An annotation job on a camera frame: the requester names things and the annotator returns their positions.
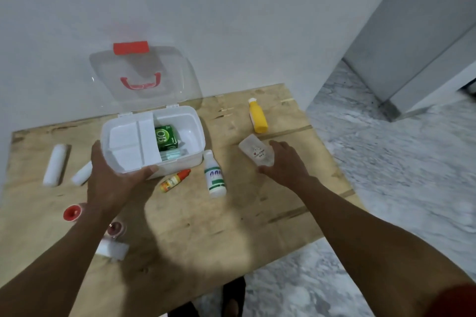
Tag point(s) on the yellow bottle with white cap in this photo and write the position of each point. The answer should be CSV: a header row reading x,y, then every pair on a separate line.
x,y
257,117

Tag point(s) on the white bottle with green label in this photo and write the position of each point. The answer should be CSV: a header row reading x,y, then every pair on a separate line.
x,y
214,175

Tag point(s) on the clear plastic packet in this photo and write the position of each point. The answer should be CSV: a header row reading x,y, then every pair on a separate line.
x,y
256,150

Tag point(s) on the person's right forearm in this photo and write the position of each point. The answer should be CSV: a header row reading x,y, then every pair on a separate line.
x,y
372,250

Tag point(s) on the person's left forearm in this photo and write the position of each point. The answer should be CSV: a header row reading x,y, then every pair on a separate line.
x,y
52,272

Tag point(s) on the pale green tube pack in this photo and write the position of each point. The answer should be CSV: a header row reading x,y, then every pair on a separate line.
x,y
171,154

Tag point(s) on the person's right thumb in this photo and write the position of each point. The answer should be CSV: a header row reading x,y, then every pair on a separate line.
x,y
267,170

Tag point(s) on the person's right hand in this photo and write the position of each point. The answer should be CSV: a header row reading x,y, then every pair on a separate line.
x,y
288,168

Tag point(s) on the white box with clear lid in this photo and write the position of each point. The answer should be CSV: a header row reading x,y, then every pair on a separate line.
x,y
186,134

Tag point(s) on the small orange dropper bottle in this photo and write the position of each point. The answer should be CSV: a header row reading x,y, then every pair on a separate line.
x,y
174,180

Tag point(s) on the green carton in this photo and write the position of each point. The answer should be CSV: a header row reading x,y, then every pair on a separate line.
x,y
166,137

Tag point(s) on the person's left hand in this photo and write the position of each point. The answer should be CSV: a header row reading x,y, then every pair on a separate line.
x,y
106,190

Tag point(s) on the dark red tape roll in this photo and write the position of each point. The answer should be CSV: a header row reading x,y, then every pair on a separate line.
x,y
116,228

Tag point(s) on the large white bandage roll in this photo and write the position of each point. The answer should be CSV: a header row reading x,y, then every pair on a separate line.
x,y
55,165

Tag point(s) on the white gauze pack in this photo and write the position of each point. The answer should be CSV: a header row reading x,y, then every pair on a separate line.
x,y
112,250

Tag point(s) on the red and white tape roll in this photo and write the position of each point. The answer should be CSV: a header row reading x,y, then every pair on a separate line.
x,y
72,212

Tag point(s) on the white inner tray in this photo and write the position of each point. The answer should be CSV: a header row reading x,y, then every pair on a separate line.
x,y
128,140

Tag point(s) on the black sandal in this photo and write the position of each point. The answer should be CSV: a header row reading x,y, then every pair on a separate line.
x,y
234,296

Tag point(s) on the person's left thumb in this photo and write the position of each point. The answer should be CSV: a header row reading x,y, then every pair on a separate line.
x,y
143,172

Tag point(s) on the small white bandage roll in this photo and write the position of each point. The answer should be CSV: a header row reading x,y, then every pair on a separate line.
x,y
81,174

